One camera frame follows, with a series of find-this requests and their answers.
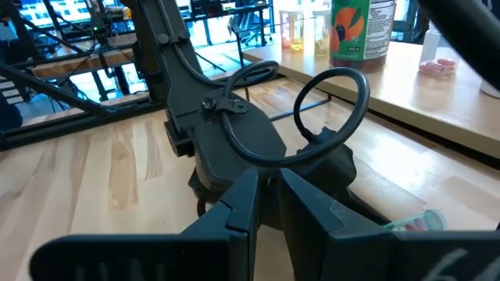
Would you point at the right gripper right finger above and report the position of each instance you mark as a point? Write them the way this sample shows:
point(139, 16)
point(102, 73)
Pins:
point(312, 234)

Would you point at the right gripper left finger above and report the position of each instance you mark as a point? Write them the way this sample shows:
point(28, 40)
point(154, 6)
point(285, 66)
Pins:
point(238, 234)

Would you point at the white capped bottle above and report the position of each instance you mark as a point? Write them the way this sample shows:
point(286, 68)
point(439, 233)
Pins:
point(422, 222)

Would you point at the short green vial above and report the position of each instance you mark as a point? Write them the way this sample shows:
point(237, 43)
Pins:
point(321, 37)

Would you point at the large clear gummy jar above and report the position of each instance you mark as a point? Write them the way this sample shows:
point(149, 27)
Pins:
point(361, 35)

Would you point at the long yellow vial white cap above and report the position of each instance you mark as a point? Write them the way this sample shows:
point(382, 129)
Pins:
point(297, 35)

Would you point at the pink vial white cap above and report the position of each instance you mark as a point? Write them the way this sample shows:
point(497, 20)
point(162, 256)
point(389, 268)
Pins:
point(285, 33)

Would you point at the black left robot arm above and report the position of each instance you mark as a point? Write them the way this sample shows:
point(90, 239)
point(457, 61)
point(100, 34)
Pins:
point(226, 136)

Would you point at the black office chair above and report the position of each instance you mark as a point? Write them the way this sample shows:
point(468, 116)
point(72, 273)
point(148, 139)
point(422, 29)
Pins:
point(250, 23)

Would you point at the black aluminium table frame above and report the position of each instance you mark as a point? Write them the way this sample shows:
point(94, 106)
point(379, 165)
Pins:
point(58, 129)

